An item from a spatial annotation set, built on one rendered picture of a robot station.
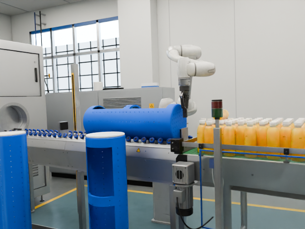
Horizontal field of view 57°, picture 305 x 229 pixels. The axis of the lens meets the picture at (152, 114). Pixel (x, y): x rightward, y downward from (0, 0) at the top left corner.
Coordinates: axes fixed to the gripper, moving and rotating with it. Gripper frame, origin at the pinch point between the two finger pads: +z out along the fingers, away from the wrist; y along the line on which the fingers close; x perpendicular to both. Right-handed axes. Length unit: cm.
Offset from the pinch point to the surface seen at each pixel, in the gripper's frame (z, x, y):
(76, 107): -4, 147, 28
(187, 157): 28.1, -12.4, -24.9
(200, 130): 11.1, -18.4, -15.7
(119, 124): 8, 50, -16
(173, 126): 9.6, 4.1, -11.5
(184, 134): 16.2, -0.7, -2.8
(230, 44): -99, 46, 282
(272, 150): 20, -65, -23
